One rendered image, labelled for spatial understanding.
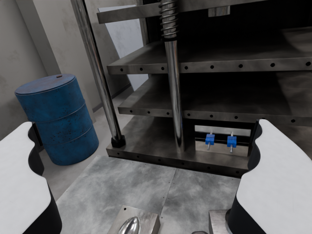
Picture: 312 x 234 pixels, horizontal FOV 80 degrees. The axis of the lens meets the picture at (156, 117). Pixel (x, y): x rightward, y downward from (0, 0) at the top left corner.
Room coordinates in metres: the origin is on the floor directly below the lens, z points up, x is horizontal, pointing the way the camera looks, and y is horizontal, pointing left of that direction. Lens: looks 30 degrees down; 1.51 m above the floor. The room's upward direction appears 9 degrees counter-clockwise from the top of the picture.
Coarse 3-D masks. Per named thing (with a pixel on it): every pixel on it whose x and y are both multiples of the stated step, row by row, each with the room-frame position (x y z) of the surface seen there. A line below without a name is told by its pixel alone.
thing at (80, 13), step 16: (80, 0) 0.99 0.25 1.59; (80, 16) 0.98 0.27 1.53; (80, 32) 0.99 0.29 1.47; (144, 32) 1.60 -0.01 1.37; (96, 48) 1.00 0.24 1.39; (96, 64) 0.98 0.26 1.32; (96, 80) 0.99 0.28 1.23; (112, 112) 0.99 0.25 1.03; (112, 128) 0.98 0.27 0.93; (112, 144) 0.98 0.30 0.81
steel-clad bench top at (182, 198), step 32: (96, 160) 0.86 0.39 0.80; (128, 160) 0.82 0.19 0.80; (64, 192) 0.66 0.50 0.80; (96, 192) 0.63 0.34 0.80; (128, 192) 0.60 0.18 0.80; (160, 192) 0.57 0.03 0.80; (192, 192) 0.55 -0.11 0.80; (224, 192) 0.52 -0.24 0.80; (64, 224) 0.49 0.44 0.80; (96, 224) 0.47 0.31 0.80; (192, 224) 0.41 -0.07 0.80
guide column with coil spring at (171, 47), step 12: (168, 0) 0.83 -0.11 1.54; (168, 12) 0.83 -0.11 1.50; (168, 24) 0.83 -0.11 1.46; (168, 36) 0.83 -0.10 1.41; (168, 48) 0.84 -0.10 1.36; (168, 60) 0.84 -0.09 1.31; (168, 72) 0.85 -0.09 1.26; (180, 84) 0.84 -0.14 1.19; (180, 96) 0.84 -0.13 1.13; (180, 108) 0.83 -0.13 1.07; (180, 120) 0.83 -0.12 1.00; (180, 132) 0.83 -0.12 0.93; (180, 144) 0.83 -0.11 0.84
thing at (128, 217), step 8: (128, 208) 0.46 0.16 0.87; (136, 208) 0.46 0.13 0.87; (120, 216) 0.44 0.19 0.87; (128, 216) 0.43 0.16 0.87; (136, 216) 0.43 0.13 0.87; (144, 216) 0.42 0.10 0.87; (152, 216) 0.42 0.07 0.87; (112, 224) 0.41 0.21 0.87; (120, 224) 0.41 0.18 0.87; (128, 224) 0.41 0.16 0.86; (136, 224) 0.41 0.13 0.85; (144, 224) 0.39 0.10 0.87; (152, 224) 0.39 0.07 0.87; (160, 224) 0.42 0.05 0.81; (112, 232) 0.38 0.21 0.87; (120, 232) 0.38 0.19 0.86; (128, 232) 0.39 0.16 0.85; (136, 232) 0.38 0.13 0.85; (144, 232) 0.37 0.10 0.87; (152, 232) 0.37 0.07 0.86
